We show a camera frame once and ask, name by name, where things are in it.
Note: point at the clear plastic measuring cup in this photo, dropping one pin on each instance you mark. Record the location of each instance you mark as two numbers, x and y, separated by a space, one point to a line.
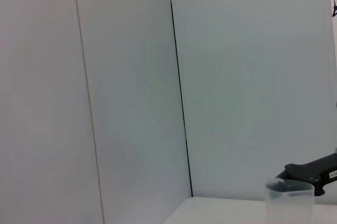
289 208

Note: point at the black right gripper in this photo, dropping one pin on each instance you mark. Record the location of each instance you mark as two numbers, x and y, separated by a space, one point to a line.
310 172

